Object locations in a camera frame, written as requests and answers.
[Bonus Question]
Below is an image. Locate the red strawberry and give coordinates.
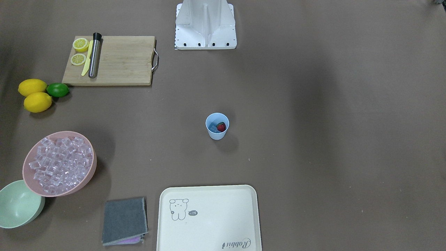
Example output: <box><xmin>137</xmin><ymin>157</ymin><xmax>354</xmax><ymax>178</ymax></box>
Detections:
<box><xmin>216</xmin><ymin>122</ymin><xmax>226</xmax><ymax>133</ymax></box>

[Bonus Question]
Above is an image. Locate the ice cube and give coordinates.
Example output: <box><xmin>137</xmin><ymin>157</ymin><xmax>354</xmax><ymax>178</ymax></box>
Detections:
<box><xmin>208</xmin><ymin>121</ymin><xmax>220</xmax><ymax>133</ymax></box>

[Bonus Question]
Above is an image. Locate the light blue cup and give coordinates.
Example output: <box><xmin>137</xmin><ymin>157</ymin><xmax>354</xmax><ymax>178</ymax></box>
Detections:
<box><xmin>205</xmin><ymin>113</ymin><xmax>230</xmax><ymax>140</ymax></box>

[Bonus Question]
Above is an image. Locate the pile of clear ice cubes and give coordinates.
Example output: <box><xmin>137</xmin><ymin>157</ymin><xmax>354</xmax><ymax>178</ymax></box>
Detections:
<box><xmin>29</xmin><ymin>137</ymin><xmax>94</xmax><ymax>194</ymax></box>

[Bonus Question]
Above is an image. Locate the cream rabbit tray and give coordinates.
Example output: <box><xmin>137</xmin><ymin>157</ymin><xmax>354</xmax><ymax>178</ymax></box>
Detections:
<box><xmin>156</xmin><ymin>184</ymin><xmax>262</xmax><ymax>251</ymax></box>

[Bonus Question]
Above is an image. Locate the wooden cutting board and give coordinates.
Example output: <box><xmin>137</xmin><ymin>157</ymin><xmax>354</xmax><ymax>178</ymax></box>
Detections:
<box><xmin>62</xmin><ymin>36</ymin><xmax>159</xmax><ymax>86</ymax></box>

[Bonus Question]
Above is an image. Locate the grey folded cloth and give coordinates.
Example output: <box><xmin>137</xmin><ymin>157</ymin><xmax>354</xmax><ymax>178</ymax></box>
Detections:
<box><xmin>102</xmin><ymin>197</ymin><xmax>148</xmax><ymax>246</ymax></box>

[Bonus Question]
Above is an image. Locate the steel muddler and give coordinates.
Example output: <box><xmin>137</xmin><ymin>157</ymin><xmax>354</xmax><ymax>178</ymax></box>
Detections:
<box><xmin>88</xmin><ymin>33</ymin><xmax>102</xmax><ymax>78</ymax></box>

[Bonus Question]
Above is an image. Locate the yellow plastic knife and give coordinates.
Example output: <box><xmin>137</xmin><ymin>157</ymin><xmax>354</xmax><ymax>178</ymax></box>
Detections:
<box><xmin>81</xmin><ymin>40</ymin><xmax>93</xmax><ymax>76</ymax></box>

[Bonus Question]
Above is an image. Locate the lemon slice lower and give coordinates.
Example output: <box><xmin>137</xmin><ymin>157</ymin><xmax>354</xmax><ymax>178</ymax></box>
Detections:
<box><xmin>70</xmin><ymin>53</ymin><xmax>86</xmax><ymax>66</ymax></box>

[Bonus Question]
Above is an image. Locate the lemon slice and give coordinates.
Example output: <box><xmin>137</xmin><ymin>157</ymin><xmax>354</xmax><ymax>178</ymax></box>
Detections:
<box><xmin>72</xmin><ymin>38</ymin><xmax>90</xmax><ymax>53</ymax></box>
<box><xmin>70</xmin><ymin>53</ymin><xmax>86</xmax><ymax>66</ymax></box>

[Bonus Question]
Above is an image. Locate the lemon slice upper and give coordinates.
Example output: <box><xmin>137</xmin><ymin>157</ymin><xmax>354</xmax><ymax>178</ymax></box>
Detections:
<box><xmin>72</xmin><ymin>38</ymin><xmax>90</xmax><ymax>53</ymax></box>

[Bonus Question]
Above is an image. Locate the pink bowl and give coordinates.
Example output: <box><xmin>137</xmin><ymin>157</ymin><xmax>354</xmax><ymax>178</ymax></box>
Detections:
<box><xmin>22</xmin><ymin>131</ymin><xmax>97</xmax><ymax>198</ymax></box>

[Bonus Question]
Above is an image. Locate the green lime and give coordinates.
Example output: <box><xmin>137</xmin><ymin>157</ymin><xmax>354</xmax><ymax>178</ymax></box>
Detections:
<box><xmin>46</xmin><ymin>83</ymin><xmax>69</xmax><ymax>98</ymax></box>

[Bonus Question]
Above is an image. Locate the yellow lemon lower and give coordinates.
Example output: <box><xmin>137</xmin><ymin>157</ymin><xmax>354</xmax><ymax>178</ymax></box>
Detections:
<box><xmin>23</xmin><ymin>92</ymin><xmax>52</xmax><ymax>113</ymax></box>

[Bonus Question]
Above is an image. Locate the yellow lemon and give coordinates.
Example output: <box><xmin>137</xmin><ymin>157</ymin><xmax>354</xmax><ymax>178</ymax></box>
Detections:
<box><xmin>18</xmin><ymin>78</ymin><xmax>48</xmax><ymax>97</ymax></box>
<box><xmin>23</xmin><ymin>92</ymin><xmax>52</xmax><ymax>113</ymax></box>

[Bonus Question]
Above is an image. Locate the yellow lemon upper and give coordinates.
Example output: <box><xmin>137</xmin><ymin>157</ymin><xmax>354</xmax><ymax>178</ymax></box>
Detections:
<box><xmin>18</xmin><ymin>78</ymin><xmax>48</xmax><ymax>97</ymax></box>

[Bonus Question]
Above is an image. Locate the mint green bowl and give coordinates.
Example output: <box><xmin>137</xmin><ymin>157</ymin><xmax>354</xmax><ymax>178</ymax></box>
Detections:
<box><xmin>0</xmin><ymin>180</ymin><xmax>46</xmax><ymax>229</ymax></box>

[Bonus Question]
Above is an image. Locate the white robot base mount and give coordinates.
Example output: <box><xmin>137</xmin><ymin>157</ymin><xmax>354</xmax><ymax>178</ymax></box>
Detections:
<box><xmin>174</xmin><ymin>0</ymin><xmax>237</xmax><ymax>50</ymax></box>

